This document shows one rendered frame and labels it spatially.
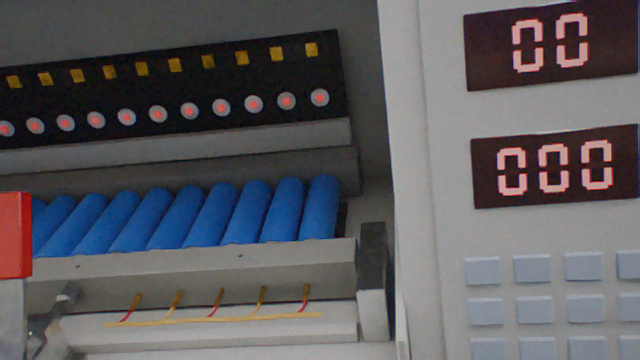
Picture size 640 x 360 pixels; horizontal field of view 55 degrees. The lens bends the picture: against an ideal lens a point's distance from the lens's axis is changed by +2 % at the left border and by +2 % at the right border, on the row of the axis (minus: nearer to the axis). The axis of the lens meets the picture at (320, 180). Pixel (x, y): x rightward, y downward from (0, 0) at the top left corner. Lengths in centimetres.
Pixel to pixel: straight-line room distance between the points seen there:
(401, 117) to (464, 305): 6
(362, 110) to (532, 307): 22
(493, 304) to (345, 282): 10
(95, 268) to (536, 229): 21
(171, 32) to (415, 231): 26
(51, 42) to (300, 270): 26
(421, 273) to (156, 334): 14
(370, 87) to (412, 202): 20
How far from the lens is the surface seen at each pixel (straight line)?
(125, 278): 30
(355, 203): 36
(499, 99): 19
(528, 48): 19
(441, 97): 19
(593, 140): 19
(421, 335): 21
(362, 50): 39
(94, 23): 44
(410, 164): 19
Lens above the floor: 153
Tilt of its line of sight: 11 degrees down
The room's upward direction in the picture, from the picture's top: 7 degrees counter-clockwise
